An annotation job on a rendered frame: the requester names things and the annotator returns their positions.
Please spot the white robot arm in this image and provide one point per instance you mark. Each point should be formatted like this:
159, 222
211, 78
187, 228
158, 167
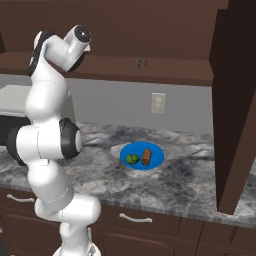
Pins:
45, 110

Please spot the green avocado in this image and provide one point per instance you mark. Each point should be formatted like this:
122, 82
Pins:
132, 159

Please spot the brown bread loaf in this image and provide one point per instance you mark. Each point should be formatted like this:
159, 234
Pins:
146, 157

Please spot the blue round plate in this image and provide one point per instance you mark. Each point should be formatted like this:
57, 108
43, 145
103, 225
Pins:
155, 159

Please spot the dark brown cabinet door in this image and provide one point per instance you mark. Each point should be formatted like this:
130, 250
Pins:
233, 110

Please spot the brown base cupboard door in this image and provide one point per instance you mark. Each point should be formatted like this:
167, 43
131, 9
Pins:
140, 245
30, 236

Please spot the brown drawer front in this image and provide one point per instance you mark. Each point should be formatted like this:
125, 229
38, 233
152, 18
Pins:
16, 206
163, 221
230, 236

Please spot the grey and black microwave oven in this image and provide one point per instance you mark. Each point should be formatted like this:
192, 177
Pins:
13, 100

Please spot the white wall outlet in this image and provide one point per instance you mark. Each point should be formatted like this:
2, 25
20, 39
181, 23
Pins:
158, 103

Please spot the dark brown wall cabinet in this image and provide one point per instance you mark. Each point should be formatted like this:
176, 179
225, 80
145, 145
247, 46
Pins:
143, 30

